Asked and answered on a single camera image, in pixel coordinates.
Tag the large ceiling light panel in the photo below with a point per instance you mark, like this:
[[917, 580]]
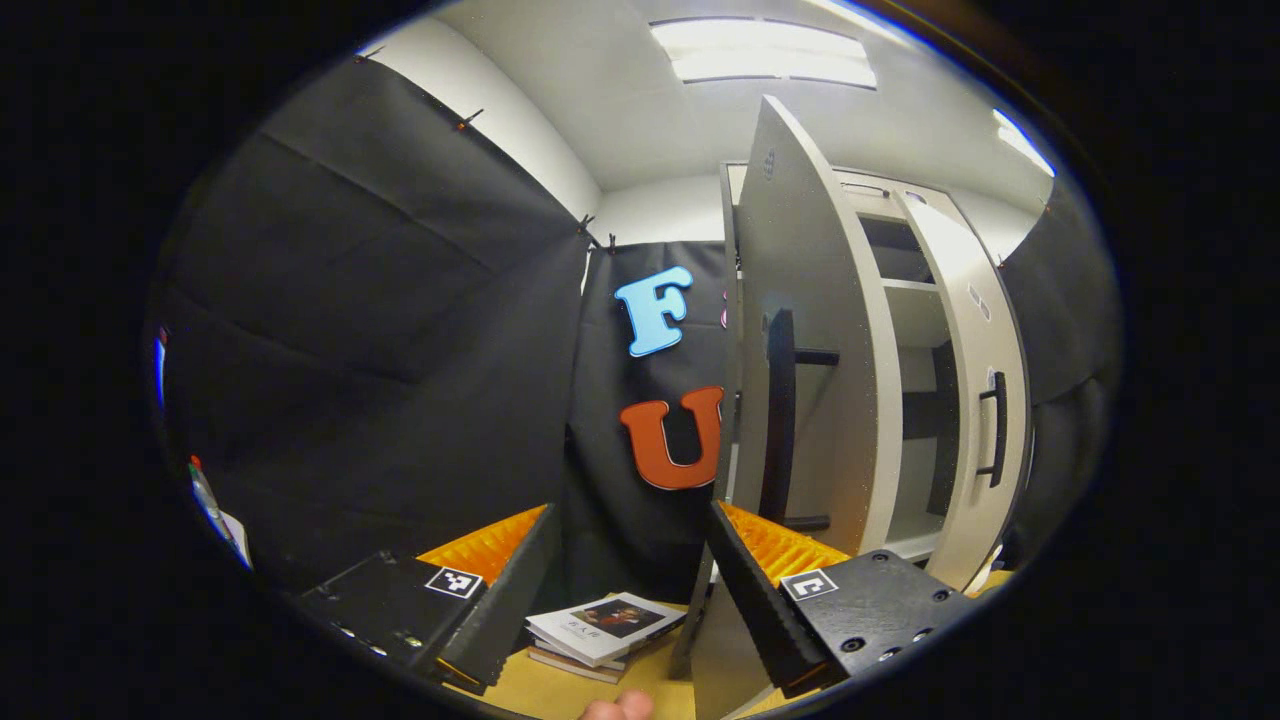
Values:
[[765, 52]]

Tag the black backdrop cloth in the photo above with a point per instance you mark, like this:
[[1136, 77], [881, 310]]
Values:
[[380, 330], [1075, 330], [640, 520]]

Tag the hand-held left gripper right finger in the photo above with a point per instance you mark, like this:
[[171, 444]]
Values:
[[755, 610]]

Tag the red tipped pale object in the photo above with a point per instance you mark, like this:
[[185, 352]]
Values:
[[210, 500]]

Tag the thin book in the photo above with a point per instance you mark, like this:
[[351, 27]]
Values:
[[575, 667]]

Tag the white cabinet door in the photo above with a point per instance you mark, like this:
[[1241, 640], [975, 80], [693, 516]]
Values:
[[975, 330], [830, 330]]

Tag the small ceiling light panel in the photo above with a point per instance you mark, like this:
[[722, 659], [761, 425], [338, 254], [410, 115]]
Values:
[[1022, 142]]

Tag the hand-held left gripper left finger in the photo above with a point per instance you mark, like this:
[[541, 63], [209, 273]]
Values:
[[510, 610]]

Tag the white book with picture cover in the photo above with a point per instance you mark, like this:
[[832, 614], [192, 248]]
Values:
[[605, 625]]

